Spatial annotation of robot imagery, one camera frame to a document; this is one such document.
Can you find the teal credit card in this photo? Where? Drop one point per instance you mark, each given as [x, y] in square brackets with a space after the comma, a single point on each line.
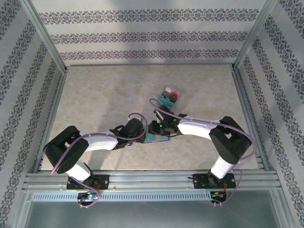
[149, 138]

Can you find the blue leather card holder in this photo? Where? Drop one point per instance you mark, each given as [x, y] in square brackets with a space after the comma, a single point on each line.
[161, 139]

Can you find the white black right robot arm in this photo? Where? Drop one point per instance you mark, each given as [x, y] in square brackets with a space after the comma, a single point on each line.
[194, 126]

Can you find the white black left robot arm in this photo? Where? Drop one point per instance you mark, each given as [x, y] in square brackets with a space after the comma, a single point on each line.
[99, 142]

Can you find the teal card stack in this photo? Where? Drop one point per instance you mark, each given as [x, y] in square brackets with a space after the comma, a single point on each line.
[167, 102]

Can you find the black VIP card stack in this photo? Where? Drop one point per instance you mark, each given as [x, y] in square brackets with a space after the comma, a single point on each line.
[169, 97]

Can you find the clear acrylic card box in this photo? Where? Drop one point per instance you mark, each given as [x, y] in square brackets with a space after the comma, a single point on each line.
[178, 95]

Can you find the red white card stack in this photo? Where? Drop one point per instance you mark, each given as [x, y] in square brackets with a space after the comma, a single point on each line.
[175, 93]

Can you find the grey metal panel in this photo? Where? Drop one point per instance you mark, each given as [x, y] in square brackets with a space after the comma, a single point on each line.
[152, 216]

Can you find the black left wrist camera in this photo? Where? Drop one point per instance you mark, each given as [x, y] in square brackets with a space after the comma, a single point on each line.
[131, 128]

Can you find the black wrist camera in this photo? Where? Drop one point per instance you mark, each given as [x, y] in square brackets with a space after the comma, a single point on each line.
[162, 113]
[131, 128]

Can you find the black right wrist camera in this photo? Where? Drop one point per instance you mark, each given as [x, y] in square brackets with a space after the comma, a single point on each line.
[162, 113]

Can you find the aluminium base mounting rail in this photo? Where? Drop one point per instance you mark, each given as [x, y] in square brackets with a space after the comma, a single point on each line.
[152, 178]

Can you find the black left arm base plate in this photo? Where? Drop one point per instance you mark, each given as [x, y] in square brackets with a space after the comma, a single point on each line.
[102, 181]

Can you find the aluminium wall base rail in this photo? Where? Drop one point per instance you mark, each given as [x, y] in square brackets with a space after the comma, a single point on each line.
[149, 64]

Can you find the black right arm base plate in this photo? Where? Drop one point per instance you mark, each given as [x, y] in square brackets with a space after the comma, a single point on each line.
[202, 181]

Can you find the aluminium side rail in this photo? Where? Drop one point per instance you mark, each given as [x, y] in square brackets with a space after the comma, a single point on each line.
[249, 114]
[51, 118]

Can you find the aluminium corner post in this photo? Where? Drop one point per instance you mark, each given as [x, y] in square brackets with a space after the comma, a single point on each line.
[254, 35]
[45, 35]

